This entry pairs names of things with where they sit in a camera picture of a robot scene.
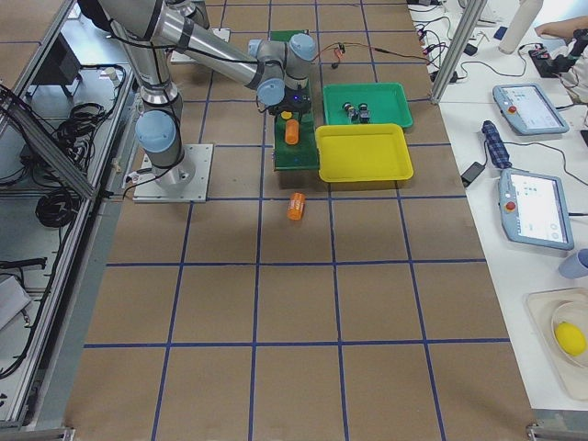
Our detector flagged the white bowl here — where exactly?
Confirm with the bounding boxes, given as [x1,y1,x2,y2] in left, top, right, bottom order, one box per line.
[551,300,587,368]

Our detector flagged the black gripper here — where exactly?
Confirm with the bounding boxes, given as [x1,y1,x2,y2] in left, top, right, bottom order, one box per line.
[268,89,312,115]

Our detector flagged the blue plaid folded umbrella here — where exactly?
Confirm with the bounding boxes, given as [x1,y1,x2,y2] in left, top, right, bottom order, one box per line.
[481,120,512,170]

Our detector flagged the beige tray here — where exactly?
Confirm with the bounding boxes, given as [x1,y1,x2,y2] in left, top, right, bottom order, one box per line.
[526,288,587,401]

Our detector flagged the black power adapter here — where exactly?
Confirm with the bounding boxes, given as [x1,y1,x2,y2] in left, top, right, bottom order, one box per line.
[460,162,485,187]

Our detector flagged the green conveyor belt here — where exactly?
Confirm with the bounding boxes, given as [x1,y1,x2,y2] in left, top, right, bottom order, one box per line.
[268,29,321,173]

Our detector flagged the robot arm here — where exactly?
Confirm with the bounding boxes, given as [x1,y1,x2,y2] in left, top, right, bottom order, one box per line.
[183,0,210,29]
[99,1,317,119]

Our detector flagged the lower teach pendant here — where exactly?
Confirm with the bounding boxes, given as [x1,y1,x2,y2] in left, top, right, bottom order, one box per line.
[498,168,574,251]

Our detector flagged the upper teach pendant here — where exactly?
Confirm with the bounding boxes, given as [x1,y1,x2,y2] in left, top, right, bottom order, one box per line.
[492,84,569,136]

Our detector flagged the person hand at desk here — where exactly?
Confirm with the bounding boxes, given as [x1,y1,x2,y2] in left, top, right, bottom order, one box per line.
[535,16,587,40]

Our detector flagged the plain orange cylinder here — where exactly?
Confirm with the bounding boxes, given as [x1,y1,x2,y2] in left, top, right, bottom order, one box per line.
[284,119,300,145]

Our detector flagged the blue cup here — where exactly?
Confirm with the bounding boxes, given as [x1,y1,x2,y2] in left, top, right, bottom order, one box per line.
[559,249,588,279]

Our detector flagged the aluminium frame post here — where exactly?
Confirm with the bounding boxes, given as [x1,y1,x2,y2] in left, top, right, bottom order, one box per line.
[430,0,487,105]

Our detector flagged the yellow lemon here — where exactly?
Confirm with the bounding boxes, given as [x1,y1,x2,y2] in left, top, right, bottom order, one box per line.
[555,322,587,356]

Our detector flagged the teach pendant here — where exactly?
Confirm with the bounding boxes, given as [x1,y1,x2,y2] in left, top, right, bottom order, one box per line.
[498,168,574,251]
[492,84,569,136]

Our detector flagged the green plastic tray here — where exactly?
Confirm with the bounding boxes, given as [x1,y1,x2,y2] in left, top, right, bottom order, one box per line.
[322,83,413,129]

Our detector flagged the black cable bundle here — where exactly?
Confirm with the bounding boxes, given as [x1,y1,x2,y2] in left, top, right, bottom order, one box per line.
[50,103,116,166]

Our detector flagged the red black wire with board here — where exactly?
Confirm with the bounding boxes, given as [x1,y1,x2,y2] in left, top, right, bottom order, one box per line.
[314,41,435,71]

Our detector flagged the yellow plastic tray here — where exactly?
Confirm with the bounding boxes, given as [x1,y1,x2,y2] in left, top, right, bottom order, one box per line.
[315,123,413,183]

